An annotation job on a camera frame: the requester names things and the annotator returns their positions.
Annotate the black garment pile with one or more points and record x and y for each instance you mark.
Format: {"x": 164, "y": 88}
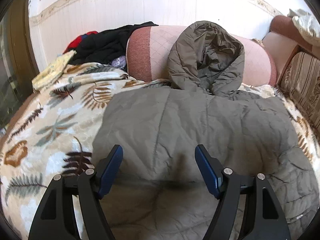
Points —
{"x": 105, "y": 46}

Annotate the olive quilted hooded jacket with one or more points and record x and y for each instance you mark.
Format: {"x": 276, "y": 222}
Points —
{"x": 159, "y": 192}

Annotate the wooden stained-glass door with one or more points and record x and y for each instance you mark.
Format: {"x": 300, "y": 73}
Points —
{"x": 18, "y": 65}

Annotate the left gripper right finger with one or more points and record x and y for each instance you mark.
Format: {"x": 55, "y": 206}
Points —
{"x": 263, "y": 217}

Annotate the cream leaf-pattern fleece blanket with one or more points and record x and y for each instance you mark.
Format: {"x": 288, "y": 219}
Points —
{"x": 55, "y": 135}

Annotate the striped floral quilted bedding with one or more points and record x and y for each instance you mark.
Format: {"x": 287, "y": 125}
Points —
{"x": 300, "y": 82}

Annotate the purple patterned item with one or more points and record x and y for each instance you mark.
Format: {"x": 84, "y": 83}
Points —
{"x": 119, "y": 62}

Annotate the white crumpled cloth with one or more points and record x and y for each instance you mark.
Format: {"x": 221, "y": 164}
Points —
{"x": 307, "y": 25}

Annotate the yellow patterned cloth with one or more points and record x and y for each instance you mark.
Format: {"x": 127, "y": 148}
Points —
{"x": 52, "y": 72}

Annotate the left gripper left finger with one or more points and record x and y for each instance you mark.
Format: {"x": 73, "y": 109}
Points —
{"x": 55, "y": 216}

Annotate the red garment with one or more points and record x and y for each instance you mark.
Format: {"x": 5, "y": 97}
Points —
{"x": 77, "y": 41}

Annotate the pink quilted bolster pillow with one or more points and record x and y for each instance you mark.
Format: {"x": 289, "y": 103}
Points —
{"x": 148, "y": 49}

